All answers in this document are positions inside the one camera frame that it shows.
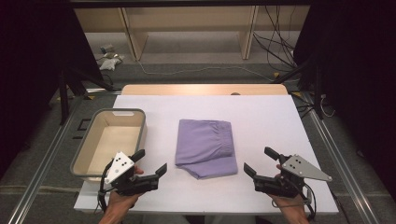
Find crumpled white cloth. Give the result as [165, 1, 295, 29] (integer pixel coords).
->
[98, 53, 125, 72]

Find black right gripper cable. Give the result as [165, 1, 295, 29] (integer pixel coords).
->
[271, 182, 318, 220]

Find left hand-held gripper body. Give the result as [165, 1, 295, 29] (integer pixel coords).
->
[104, 150, 160, 197]

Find bundle of black cables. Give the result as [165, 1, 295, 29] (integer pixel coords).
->
[252, 5, 297, 73]

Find black rectangular floor frame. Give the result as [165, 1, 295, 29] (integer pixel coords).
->
[77, 118, 92, 132]

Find aluminium floor rail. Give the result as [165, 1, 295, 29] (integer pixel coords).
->
[302, 92, 380, 224]
[7, 95, 86, 224]

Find person's left hand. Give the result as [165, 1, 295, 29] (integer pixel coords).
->
[106, 165, 145, 215]

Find black metal stand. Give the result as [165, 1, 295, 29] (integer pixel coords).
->
[57, 65, 116, 126]
[273, 55, 325, 121]

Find white table board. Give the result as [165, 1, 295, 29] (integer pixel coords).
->
[73, 94, 340, 216]

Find person's right hand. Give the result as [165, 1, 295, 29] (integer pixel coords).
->
[267, 164, 308, 217]

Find thin white cable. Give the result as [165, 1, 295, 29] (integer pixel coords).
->
[319, 93, 336, 119]

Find purple pants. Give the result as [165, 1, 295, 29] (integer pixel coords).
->
[174, 119, 239, 181]

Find short aluminium rail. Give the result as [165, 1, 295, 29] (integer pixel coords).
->
[84, 87, 123, 95]

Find light wooden table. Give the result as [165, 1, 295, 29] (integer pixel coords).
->
[120, 83, 290, 96]

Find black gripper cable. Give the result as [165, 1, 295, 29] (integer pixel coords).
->
[96, 160, 116, 214]
[271, 182, 318, 220]

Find beige basket with grey rim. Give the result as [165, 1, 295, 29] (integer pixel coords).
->
[69, 107, 148, 183]

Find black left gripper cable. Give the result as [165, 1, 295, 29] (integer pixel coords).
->
[96, 160, 116, 214]

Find light wooden shelf frame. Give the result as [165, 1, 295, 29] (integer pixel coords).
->
[74, 5, 311, 62]

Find black curtain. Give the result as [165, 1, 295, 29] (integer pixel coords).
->
[293, 0, 396, 197]
[0, 0, 105, 178]

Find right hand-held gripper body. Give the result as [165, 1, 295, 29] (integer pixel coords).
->
[253, 154, 333, 199]

